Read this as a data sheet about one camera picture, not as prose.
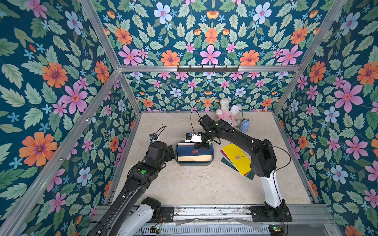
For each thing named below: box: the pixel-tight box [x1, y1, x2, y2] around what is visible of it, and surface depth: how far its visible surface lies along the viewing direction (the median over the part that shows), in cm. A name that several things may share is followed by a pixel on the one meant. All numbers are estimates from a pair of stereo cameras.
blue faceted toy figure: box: [239, 118, 251, 133], surface depth 106 cm
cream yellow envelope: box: [177, 154, 213, 162], surface depth 94 cm
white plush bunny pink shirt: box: [215, 97, 243, 127], surface depth 110 cm
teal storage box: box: [174, 141, 215, 167], surface depth 92 cm
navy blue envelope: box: [176, 145, 214, 157], surface depth 91 cm
